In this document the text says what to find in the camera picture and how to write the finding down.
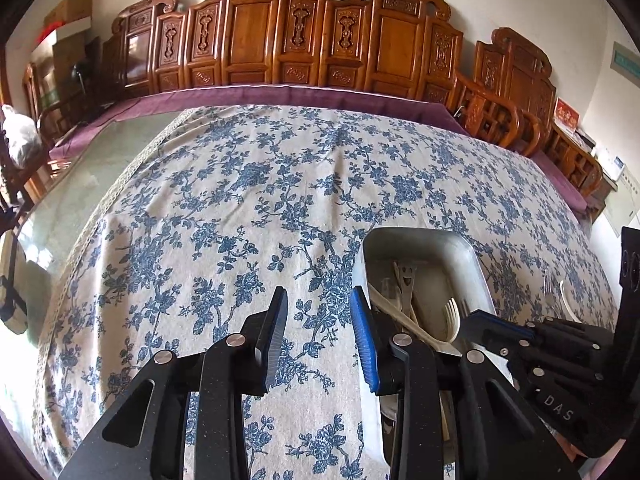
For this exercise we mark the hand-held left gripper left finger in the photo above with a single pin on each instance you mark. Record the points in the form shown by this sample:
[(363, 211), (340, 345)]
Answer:
[(274, 340)]

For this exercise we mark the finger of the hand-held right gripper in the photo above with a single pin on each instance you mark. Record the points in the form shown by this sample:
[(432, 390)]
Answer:
[(560, 367), (500, 322)]

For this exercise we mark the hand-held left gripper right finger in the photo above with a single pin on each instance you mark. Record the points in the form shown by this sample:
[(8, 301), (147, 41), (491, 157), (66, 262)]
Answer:
[(364, 340)]

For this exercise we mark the white plastic spoon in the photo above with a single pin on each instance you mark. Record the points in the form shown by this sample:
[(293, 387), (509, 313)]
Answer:
[(400, 312), (570, 302)]

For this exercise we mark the white plastic fork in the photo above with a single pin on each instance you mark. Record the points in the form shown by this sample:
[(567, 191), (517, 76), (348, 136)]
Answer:
[(452, 322)]

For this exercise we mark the silver metal tray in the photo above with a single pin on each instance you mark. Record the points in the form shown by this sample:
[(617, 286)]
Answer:
[(450, 265)]

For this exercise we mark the metal fork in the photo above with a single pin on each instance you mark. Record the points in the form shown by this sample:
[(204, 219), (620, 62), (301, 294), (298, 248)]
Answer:
[(550, 285)]

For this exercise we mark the blue floral tablecloth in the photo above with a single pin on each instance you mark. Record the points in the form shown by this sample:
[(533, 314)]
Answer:
[(225, 210)]

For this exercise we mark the small wooden cabinet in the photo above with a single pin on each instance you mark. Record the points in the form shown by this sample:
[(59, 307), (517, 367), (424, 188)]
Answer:
[(602, 197)]

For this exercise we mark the wooden chair with curved arms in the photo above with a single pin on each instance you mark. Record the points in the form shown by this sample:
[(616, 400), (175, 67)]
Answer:
[(487, 110), (532, 135)]

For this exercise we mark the white device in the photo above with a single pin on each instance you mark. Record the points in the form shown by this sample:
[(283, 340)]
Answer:
[(614, 164)]

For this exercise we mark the red box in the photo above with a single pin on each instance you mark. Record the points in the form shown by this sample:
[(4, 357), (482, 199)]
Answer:
[(567, 116)]

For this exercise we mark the carved wooden bench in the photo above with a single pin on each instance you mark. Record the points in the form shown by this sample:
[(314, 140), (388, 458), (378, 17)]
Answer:
[(140, 55), (400, 45), (520, 80), (250, 35)]

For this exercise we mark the dark wooden chair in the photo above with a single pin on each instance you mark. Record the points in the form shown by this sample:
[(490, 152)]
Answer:
[(20, 185)]

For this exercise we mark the white plastic bag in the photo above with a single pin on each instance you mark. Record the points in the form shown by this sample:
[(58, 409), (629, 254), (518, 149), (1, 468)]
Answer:
[(20, 135)]

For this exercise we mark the cardboard box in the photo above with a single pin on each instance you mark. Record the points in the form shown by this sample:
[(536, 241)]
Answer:
[(75, 50), (75, 7)]

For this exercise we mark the red object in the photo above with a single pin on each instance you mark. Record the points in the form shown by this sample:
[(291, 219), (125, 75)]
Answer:
[(50, 35)]

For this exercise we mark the green framed wall sign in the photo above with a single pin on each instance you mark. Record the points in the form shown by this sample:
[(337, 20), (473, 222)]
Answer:
[(627, 62)]

